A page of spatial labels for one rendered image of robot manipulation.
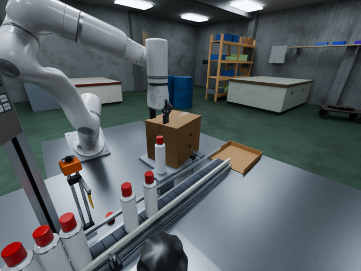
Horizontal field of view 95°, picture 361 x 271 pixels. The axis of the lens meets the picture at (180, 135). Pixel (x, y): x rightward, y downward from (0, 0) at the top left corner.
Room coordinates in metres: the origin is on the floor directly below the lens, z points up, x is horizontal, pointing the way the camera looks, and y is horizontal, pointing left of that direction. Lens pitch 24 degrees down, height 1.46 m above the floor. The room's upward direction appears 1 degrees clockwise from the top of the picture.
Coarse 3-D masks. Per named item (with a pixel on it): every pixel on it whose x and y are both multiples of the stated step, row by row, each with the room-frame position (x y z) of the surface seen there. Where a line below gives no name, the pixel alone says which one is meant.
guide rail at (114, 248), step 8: (216, 168) 0.77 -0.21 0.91; (208, 176) 0.71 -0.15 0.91; (184, 192) 0.58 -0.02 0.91; (176, 200) 0.53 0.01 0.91; (168, 208) 0.50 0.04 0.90; (152, 216) 0.45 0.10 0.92; (144, 224) 0.41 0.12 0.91; (136, 232) 0.39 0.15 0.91; (120, 240) 0.35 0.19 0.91; (128, 240) 0.36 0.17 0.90; (112, 248) 0.33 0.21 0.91; (104, 256) 0.31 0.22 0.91; (88, 264) 0.28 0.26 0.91; (96, 264) 0.29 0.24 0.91
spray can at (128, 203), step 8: (128, 184) 0.43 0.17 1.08; (128, 192) 0.41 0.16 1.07; (120, 200) 0.40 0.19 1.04; (128, 200) 0.40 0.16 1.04; (128, 208) 0.40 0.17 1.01; (136, 208) 0.42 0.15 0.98; (128, 216) 0.40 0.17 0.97; (136, 216) 0.42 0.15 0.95; (128, 224) 0.40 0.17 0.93; (136, 224) 0.41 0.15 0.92; (128, 232) 0.40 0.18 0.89
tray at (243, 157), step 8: (224, 144) 1.16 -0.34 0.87; (232, 144) 1.21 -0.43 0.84; (240, 144) 1.16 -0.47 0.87; (224, 152) 1.09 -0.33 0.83; (232, 152) 1.09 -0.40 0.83; (240, 152) 1.10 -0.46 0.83; (248, 152) 1.10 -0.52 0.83; (256, 152) 1.07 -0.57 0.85; (224, 160) 0.98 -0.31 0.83; (232, 160) 0.98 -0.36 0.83; (240, 160) 0.98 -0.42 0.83; (248, 160) 0.99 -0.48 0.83; (256, 160) 0.98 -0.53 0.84; (232, 168) 0.89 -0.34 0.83; (240, 168) 0.89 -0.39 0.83; (248, 168) 0.88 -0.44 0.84
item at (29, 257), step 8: (8, 248) 0.22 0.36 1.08; (16, 248) 0.22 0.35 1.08; (24, 248) 0.23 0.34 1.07; (8, 256) 0.21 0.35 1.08; (16, 256) 0.21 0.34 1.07; (24, 256) 0.22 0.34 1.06; (32, 256) 0.23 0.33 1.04; (8, 264) 0.20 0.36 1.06; (16, 264) 0.21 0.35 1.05; (24, 264) 0.21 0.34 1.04; (32, 264) 0.22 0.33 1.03
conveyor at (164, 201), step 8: (216, 160) 0.91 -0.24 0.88; (208, 168) 0.82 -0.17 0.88; (192, 176) 0.74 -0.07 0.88; (200, 176) 0.74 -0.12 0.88; (184, 184) 0.67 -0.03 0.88; (192, 184) 0.67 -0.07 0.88; (200, 184) 0.67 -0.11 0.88; (176, 192) 0.61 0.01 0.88; (192, 192) 0.62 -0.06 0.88; (160, 200) 0.56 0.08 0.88; (168, 200) 0.56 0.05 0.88; (184, 200) 0.58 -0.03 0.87; (160, 208) 0.52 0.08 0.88; (144, 216) 0.48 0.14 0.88; (160, 216) 0.48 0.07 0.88; (152, 224) 0.44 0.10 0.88; (112, 232) 0.41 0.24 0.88; (120, 232) 0.41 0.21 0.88; (144, 232) 0.41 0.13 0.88; (104, 240) 0.37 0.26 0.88; (112, 240) 0.38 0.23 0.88; (96, 248) 0.35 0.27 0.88; (104, 248) 0.35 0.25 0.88; (120, 248) 0.35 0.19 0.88; (96, 256) 0.32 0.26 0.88; (104, 264) 0.30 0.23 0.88
